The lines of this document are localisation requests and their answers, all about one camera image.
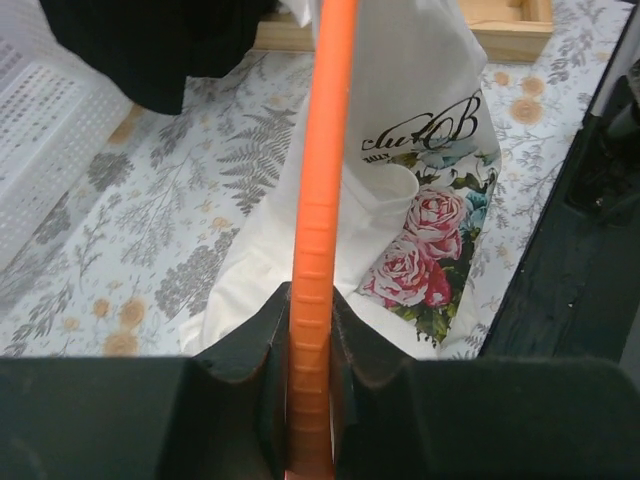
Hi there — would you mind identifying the orange plastic hanger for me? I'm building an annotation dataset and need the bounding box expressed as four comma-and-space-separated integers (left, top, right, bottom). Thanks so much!
286, 0, 359, 479

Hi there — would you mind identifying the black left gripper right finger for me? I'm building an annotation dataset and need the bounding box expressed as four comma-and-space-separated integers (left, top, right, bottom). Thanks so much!
331, 295, 639, 479

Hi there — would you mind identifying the right wooden rack base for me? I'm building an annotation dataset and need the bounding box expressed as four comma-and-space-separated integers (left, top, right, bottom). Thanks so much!
254, 0, 554, 63

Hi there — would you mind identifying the white perforated plastic basket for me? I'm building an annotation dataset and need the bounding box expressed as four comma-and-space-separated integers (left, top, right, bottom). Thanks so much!
1, 1, 132, 267

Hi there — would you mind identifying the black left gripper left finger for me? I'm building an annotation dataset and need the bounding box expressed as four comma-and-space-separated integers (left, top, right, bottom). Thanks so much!
1, 283, 290, 479

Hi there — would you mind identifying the black t-shirt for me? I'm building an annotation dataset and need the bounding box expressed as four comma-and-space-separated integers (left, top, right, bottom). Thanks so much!
40, 0, 276, 115

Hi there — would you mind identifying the floral patterned table mat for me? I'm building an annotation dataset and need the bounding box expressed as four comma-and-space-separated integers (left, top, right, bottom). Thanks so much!
1, 1, 631, 359

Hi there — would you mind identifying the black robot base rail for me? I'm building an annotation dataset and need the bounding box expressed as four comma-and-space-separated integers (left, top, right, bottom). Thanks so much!
480, 7, 639, 373

